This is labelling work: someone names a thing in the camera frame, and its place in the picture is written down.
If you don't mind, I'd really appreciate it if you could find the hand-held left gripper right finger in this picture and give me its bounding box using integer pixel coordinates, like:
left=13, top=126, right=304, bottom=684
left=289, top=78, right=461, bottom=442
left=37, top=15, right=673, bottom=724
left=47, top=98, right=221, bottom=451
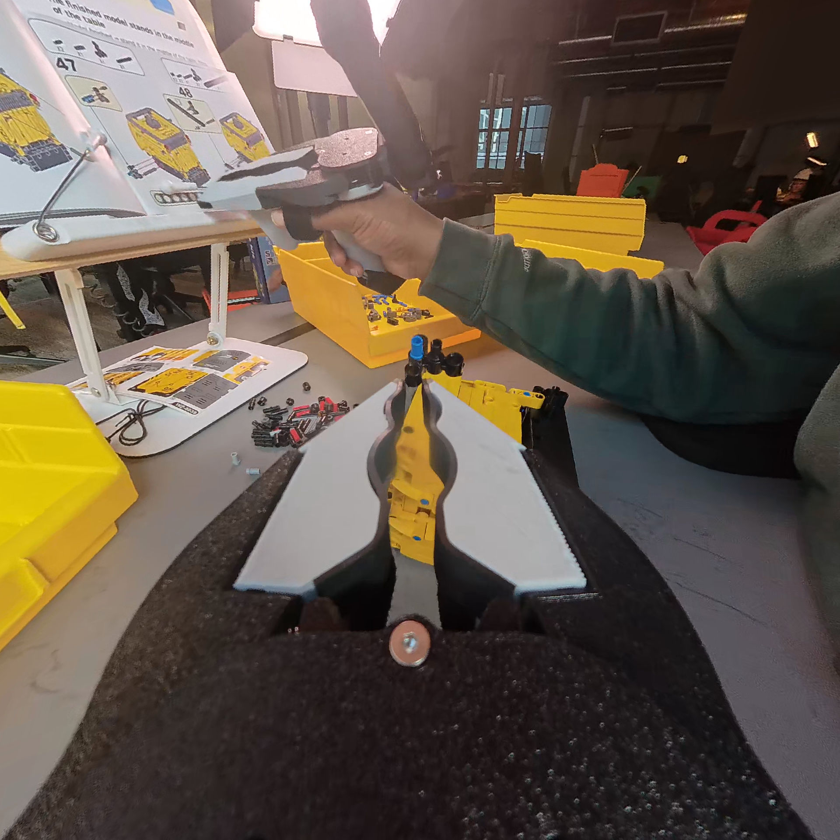
left=427, top=379, right=587, bottom=597

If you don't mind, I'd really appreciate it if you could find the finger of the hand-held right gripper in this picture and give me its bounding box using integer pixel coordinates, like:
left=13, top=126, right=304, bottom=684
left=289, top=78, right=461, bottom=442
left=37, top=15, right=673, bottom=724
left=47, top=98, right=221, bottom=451
left=217, top=146, right=320, bottom=189
left=196, top=180, right=290, bottom=215

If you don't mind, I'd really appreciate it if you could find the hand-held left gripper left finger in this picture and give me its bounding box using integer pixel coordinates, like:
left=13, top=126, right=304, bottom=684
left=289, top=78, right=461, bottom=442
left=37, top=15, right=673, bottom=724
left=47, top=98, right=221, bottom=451
left=233, top=379, right=401, bottom=599

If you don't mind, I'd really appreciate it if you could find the yellow lego vehicle model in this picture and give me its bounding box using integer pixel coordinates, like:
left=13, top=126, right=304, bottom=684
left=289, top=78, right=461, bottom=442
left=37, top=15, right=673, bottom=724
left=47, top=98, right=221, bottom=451
left=387, top=373, right=580, bottom=567

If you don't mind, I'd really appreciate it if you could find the black lego connector assembly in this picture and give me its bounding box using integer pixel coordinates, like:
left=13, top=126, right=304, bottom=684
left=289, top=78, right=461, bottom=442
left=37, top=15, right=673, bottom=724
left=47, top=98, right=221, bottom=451
left=402, top=335, right=467, bottom=401

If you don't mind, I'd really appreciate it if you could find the pile of small lego pins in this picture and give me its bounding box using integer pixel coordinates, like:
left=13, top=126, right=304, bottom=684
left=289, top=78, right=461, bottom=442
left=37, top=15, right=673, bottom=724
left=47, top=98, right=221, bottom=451
left=251, top=381, right=355, bottom=450

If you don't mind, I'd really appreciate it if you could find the lego instruction booklet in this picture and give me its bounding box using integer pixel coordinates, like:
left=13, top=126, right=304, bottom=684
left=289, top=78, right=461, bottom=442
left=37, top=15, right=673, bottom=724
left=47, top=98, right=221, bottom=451
left=0, top=0, right=277, bottom=227

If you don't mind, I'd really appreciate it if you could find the pile of mixed lego parts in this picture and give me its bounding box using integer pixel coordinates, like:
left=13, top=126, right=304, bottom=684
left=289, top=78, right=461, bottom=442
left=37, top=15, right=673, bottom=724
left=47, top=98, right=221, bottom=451
left=361, top=293, right=439, bottom=327

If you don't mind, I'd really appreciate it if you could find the lego sticker sheet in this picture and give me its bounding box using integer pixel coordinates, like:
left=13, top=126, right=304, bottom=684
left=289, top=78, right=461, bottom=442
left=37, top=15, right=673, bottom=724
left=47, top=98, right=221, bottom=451
left=69, top=346, right=270, bottom=419

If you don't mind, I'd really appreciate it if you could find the person's right hand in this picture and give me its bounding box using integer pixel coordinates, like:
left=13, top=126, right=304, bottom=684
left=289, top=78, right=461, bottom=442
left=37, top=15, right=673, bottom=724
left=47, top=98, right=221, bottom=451
left=272, top=182, right=448, bottom=283

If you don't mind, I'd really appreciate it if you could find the blue cardboard box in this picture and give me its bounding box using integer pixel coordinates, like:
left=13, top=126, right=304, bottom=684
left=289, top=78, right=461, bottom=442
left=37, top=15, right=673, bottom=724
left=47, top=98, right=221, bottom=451
left=249, top=236, right=291, bottom=305

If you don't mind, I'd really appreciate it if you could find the white book stand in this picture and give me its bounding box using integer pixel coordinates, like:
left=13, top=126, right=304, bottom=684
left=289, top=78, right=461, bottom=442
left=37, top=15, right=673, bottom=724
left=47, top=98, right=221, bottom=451
left=0, top=128, right=309, bottom=458

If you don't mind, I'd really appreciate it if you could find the yellow divided parts bin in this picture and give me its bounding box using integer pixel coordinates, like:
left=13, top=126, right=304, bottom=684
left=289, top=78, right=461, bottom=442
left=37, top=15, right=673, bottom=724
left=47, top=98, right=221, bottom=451
left=274, top=241, right=483, bottom=370

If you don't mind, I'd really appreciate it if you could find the paned window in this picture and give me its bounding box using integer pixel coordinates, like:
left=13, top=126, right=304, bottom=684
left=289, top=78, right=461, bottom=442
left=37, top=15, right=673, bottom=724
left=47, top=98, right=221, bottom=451
left=478, top=104, right=553, bottom=173

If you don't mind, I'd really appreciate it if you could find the orange plastic crate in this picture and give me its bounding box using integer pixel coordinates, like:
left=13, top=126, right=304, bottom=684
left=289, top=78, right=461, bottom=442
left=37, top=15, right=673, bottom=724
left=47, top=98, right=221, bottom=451
left=576, top=164, right=632, bottom=198

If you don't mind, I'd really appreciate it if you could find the red plastic chair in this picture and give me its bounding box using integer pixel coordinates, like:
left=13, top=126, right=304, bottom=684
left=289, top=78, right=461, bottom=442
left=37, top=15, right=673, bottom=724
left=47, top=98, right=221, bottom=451
left=686, top=200, right=767, bottom=257

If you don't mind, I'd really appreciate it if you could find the black cable bundle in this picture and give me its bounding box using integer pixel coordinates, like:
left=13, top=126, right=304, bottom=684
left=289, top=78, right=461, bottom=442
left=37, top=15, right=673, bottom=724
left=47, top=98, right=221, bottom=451
left=98, top=399, right=166, bottom=448

